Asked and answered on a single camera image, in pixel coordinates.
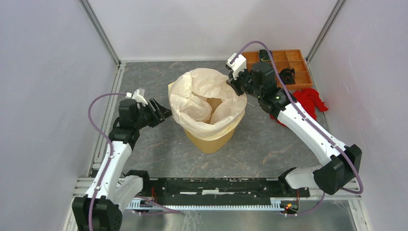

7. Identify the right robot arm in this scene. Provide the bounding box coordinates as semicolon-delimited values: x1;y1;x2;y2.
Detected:
226;62;362;196

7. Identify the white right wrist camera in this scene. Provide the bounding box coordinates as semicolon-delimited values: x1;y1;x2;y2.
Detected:
226;53;246;79

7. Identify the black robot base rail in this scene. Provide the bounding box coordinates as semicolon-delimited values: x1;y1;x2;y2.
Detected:
120;170;310;206

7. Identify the wooden compartment tray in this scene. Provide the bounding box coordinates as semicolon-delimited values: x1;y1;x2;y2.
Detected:
242;49;314;91

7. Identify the dark rolled item right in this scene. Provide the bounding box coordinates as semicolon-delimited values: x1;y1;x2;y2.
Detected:
279;68;295;85

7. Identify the white toothed cable rail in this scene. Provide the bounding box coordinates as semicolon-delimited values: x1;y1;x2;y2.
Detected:
126;198;298;212

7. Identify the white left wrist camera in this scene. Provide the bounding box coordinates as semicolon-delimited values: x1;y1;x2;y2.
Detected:
126;88;148;106

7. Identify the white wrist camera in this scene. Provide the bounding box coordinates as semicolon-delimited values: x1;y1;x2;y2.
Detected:
126;88;148;106
226;53;246;79

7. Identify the cream translucent plastic trash bag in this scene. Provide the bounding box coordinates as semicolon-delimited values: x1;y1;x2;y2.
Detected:
168;68;247;141

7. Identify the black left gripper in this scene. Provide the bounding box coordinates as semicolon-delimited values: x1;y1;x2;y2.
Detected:
133;98;174;129

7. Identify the dark rolled item top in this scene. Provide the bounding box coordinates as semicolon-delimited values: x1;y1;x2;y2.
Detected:
258;49;273;62

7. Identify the red cloth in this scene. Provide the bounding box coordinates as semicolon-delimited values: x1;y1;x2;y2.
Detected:
270;88;329;128

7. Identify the yellow mesh trash bin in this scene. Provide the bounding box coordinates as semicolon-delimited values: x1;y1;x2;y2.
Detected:
168;82;247;154

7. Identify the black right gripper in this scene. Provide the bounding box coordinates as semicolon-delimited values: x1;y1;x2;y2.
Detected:
227;66;262;100

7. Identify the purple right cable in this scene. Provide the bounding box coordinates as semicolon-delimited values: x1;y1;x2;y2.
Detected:
229;40;365;216

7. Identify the dark rolled item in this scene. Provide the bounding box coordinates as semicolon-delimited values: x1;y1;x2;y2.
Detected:
258;49;273;62
279;68;295;85

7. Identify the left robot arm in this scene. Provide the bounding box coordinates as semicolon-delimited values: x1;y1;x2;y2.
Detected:
72;99;172;231

